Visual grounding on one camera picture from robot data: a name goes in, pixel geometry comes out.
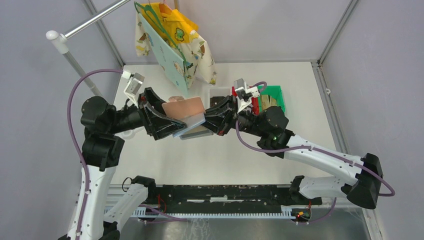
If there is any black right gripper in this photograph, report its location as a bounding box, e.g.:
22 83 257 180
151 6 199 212
191 94 266 137

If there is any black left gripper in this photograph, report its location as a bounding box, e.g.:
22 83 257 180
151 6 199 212
109 85 188 138

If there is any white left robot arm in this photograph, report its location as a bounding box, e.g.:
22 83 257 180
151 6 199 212
63 88 187 240

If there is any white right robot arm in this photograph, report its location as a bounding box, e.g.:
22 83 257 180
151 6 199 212
203 96 384 210

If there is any black cards stack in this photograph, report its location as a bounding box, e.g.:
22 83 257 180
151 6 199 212
209 96 228 108

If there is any gold cards stack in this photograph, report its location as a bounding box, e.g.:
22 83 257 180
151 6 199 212
260 94 279 111

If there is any white plastic bin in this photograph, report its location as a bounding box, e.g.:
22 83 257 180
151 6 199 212
206 86 232 108

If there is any red plastic bin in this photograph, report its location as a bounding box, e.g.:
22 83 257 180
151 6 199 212
231 86 260 115

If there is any light green cartoon garment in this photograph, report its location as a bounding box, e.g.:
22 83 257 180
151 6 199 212
136 13 189 97

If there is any green plastic bin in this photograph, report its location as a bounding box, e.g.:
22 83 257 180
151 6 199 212
257 85 286 113

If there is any yellow patterned children shirt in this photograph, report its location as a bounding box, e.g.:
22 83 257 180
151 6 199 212
135 2 218 87

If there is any green clothes hanger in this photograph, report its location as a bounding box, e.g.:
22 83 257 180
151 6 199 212
134 1 187 64

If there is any silver clothes rack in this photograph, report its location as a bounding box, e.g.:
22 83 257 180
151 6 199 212
45 0 157 140

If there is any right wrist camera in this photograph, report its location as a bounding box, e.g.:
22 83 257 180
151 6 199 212
234 78 260 114

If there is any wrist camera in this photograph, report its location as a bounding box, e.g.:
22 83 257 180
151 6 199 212
121 70 145 106
234 78 260 114

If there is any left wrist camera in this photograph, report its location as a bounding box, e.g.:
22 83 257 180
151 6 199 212
121 70 145 106

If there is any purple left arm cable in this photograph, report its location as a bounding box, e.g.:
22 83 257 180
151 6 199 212
66 68 186 240

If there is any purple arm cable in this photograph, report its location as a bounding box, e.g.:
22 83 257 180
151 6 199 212
66 68 186 240
234 81 396 226

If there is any white slotted cable duct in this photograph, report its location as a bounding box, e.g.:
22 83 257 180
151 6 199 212
127 206 294 220

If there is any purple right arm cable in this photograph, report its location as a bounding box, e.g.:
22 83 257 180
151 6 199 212
234 81 396 226

